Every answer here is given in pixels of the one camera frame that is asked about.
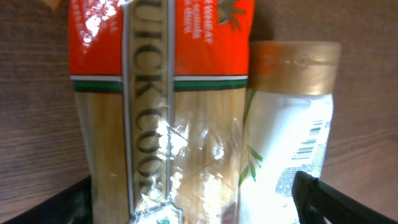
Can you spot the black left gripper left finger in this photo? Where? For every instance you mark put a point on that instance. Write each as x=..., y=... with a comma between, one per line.
x=73, y=205

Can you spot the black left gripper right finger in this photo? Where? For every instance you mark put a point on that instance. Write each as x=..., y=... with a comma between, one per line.
x=318, y=203

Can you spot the white tube with gold cap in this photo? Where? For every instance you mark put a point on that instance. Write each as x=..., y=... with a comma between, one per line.
x=287, y=122

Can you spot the orange spaghetti packet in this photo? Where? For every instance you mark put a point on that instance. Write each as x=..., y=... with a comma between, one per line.
x=160, y=88

